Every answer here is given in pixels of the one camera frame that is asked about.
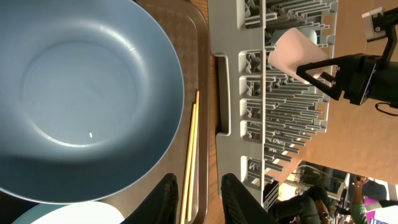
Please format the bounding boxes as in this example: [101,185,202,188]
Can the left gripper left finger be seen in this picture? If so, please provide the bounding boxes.
[121,173,179,224]

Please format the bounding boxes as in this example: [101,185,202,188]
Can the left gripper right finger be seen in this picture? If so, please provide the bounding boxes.
[221,173,271,224]

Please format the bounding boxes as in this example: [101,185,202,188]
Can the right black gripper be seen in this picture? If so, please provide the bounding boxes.
[296,54,397,105]

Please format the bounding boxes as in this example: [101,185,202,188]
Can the pink cup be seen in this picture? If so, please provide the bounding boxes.
[267,43,330,84]

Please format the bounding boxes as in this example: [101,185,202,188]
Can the light blue rice bowl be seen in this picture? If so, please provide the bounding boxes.
[13,202,125,224]

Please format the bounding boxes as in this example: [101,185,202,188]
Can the light blue cup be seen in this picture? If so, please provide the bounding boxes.
[271,27,318,47]

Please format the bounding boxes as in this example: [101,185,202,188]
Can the grey dishwasher rack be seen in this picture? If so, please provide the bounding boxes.
[208,0,338,208]

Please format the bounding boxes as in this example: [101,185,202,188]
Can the wooden chopstick left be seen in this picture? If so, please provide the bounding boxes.
[180,103,197,224]

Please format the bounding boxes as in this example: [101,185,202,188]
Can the dark blue plate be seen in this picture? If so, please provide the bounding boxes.
[1,0,184,204]

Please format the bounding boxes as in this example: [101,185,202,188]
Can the brown serving tray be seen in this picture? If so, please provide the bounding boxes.
[103,0,210,223]

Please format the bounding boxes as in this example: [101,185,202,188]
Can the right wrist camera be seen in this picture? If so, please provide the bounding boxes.
[362,7,397,42]

